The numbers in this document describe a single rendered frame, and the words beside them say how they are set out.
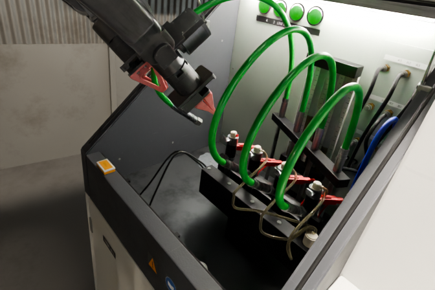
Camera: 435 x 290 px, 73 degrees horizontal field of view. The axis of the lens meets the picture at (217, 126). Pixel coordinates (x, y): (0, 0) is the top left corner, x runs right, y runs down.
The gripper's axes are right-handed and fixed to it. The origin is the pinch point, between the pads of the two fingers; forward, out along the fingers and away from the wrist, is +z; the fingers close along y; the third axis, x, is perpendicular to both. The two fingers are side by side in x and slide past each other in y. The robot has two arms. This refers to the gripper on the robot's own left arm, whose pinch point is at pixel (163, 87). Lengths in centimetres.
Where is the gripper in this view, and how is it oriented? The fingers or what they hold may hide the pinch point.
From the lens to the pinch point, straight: 71.0
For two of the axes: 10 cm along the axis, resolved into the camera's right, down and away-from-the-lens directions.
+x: -7.6, 6.3, 1.4
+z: 6.5, 7.3, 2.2
